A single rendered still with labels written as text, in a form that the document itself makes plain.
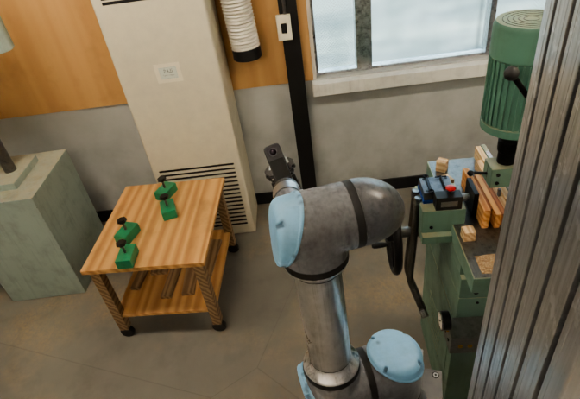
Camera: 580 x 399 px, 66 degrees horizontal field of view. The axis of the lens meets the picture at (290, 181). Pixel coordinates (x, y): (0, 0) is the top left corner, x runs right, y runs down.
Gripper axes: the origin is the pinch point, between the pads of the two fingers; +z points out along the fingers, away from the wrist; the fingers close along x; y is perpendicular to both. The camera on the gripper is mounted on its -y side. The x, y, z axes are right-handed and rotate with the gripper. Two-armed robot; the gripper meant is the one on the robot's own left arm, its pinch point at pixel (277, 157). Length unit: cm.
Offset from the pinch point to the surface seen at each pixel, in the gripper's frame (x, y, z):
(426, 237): 33, 43, -7
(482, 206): 52, 37, -11
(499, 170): 60, 29, -8
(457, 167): 58, 40, 22
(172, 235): -66, 40, 64
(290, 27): 26, -18, 118
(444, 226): 40, 42, -7
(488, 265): 43, 44, -27
